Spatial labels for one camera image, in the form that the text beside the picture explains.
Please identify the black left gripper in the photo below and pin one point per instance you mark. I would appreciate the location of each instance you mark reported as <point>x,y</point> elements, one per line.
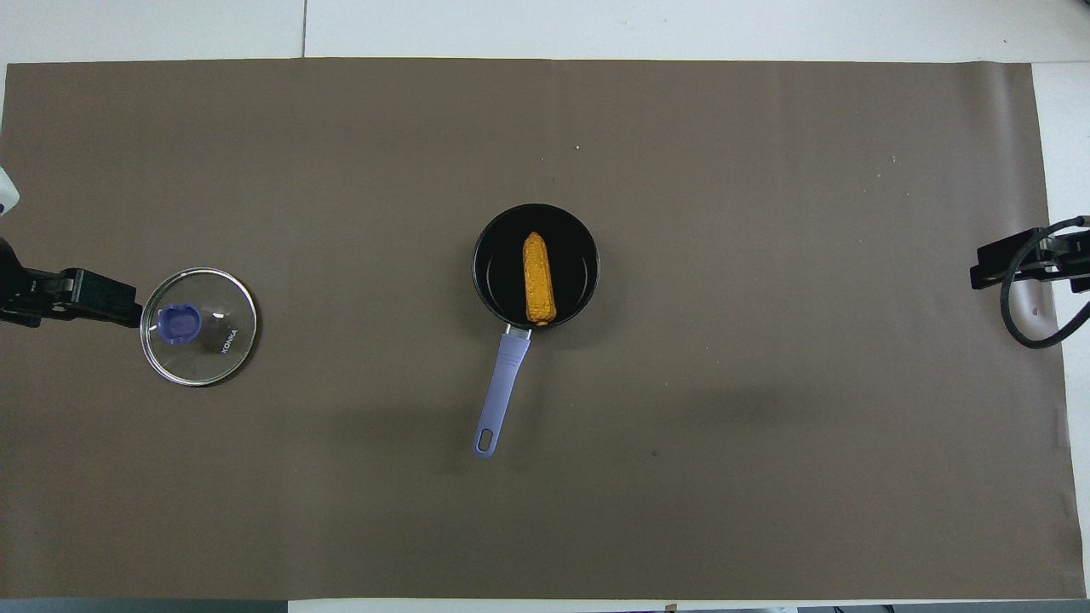
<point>13,281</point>

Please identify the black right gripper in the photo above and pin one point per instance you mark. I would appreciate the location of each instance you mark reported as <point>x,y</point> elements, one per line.
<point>1083,264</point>

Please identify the glass lid with blue knob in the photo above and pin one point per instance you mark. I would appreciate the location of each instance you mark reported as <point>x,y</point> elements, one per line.
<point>200,332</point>

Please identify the yellow corn cob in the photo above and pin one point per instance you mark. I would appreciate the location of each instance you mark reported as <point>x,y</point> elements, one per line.
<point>538,281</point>

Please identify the brown table mat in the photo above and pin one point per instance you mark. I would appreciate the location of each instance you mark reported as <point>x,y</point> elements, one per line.
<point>681,468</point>

